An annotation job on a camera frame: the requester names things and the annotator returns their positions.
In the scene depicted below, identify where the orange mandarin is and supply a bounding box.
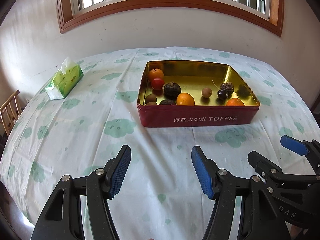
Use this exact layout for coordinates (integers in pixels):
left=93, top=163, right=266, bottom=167
left=226, top=98, right=245, bottom=106
left=148, top=68, right=164, bottom=81

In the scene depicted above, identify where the dark cherry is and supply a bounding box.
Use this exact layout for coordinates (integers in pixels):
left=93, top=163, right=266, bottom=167
left=217, top=89, right=228, bottom=101

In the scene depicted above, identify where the dark wrinkled date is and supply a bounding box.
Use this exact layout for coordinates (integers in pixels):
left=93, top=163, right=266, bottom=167
left=220, top=82, right=234, bottom=95

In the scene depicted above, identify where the brown longan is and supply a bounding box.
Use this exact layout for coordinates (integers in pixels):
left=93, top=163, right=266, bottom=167
left=201, top=87, right=212, bottom=99
left=146, top=101, right=157, bottom=106
left=145, top=94, right=157, bottom=105

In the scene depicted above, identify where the orange kumquat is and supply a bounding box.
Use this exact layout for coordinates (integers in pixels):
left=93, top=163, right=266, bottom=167
left=176, top=93, right=195, bottom=106

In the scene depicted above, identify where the dark water chestnut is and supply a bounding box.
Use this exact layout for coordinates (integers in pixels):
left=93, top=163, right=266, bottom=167
left=159, top=99, right=176, bottom=105
left=163, top=82, right=181, bottom=101

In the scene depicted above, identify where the red tomato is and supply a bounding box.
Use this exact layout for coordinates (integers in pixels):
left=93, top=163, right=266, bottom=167
left=151, top=77, right=165, bottom=90

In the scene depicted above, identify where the cloud pattern tablecloth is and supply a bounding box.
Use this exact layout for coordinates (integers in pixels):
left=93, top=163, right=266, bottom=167
left=1, top=47, right=319, bottom=239

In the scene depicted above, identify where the red toffee tin box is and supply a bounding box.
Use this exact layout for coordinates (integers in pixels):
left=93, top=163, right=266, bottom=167
left=137, top=60, right=260, bottom=128

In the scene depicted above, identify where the wooden chair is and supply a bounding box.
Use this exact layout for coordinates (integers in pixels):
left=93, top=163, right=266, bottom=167
left=1, top=90, right=22, bottom=136

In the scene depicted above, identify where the green tissue pack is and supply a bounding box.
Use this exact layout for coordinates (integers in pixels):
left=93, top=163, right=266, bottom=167
left=45, top=57, right=84, bottom=100

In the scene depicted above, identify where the wooden window frame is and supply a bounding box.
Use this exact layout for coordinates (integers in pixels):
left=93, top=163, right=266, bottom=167
left=56, top=0, right=284, bottom=37

